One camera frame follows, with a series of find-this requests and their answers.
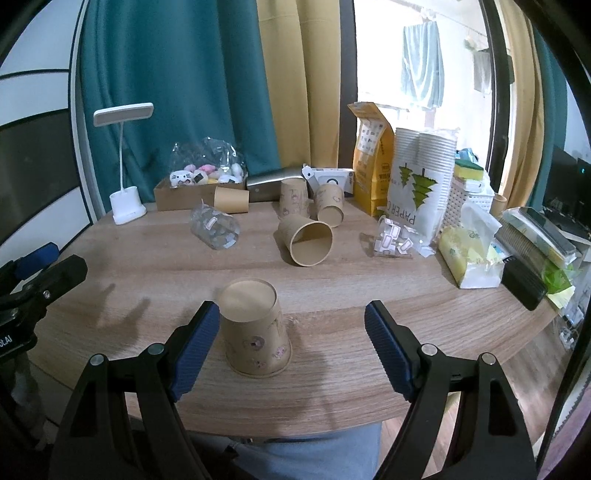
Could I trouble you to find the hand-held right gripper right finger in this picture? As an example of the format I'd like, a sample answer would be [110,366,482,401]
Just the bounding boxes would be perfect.
[364,300,539,480]

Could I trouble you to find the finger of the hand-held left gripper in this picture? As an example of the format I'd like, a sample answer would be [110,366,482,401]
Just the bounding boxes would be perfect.
[0,243,61,283]
[0,254,89,320]

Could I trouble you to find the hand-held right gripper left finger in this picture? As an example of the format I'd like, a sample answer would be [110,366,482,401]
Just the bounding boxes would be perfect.
[48,300,221,480]

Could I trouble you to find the brown printed paper cup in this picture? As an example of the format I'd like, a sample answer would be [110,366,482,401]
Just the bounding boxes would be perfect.
[277,215,334,268]
[213,185,250,214]
[314,183,345,229]
[217,278,293,378]
[278,179,312,221]

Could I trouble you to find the white desk lamp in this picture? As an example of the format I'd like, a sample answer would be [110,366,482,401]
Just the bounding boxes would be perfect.
[93,102,155,226]

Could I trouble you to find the small bag of white pieces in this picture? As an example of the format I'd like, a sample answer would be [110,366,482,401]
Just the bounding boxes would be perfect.
[361,215,435,260]

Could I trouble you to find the yellow tissue pack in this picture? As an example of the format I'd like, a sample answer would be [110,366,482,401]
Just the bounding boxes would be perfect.
[437,200,507,291]

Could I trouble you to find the clear plastic packet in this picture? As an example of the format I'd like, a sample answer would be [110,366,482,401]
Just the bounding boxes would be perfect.
[190,202,242,251]

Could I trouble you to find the person's blue jeans leg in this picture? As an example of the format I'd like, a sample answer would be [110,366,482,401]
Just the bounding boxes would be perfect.
[188,422,384,480]

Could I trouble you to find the black rectangular case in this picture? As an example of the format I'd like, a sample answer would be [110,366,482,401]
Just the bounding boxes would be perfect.
[501,257,548,311]

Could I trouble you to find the white pack of paper cups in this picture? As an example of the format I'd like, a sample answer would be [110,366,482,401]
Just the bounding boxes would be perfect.
[377,127,461,246]

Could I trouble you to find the white plastic basket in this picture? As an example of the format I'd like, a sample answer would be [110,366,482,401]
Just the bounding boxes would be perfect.
[442,177,495,232]

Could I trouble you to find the white printed box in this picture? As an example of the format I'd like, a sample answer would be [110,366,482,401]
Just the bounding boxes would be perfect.
[302,164,356,199]

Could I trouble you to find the silver flat box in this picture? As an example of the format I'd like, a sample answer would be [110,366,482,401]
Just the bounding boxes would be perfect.
[246,167,309,202]

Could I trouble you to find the clear bag of plush toys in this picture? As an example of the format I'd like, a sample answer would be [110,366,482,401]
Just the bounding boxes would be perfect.
[167,137,248,188]

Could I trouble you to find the yellow green paper sheets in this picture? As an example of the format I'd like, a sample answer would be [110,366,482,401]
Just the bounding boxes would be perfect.
[544,265,576,309]

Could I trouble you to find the grey flat box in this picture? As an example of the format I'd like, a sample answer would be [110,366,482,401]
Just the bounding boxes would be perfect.
[494,207,578,269]

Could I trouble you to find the yellow standing pouch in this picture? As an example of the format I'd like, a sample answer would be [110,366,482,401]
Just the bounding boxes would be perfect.
[347,102,396,217]

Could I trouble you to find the yellow green sponge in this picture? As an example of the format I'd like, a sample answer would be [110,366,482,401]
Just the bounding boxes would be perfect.
[454,159,493,184]

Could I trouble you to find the teal curtain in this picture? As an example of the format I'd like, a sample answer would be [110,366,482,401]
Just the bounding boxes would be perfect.
[80,0,283,217]

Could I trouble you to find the black monitor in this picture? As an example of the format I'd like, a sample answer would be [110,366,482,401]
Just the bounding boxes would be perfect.
[542,145,591,223]

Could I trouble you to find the yellow curtain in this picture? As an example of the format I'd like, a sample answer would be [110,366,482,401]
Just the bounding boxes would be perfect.
[256,0,359,172]
[501,25,546,209]

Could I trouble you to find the hanging light blue towel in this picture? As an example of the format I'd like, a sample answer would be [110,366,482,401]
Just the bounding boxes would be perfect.
[400,20,445,112]

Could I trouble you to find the hanging grey garment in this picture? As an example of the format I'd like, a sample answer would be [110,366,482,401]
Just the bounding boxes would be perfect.
[473,45,493,96]

